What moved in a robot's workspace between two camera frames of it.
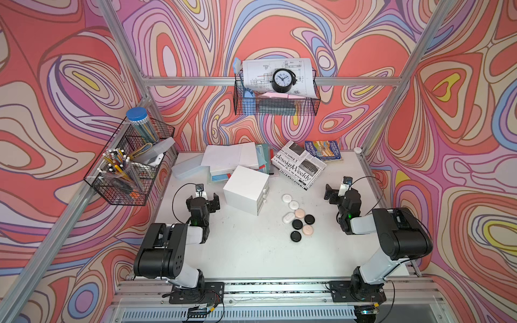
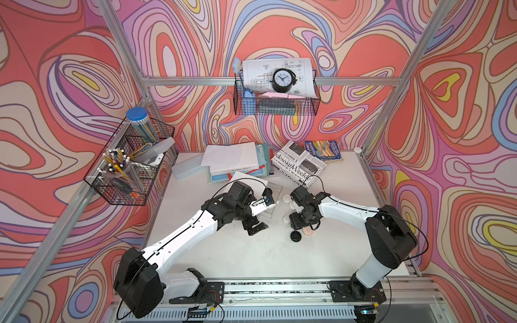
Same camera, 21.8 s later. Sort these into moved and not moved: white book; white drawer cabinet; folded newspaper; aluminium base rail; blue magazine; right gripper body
Moved: white drawer cabinet; right gripper body
Not moved: aluminium base rail; white book; folded newspaper; blue magazine
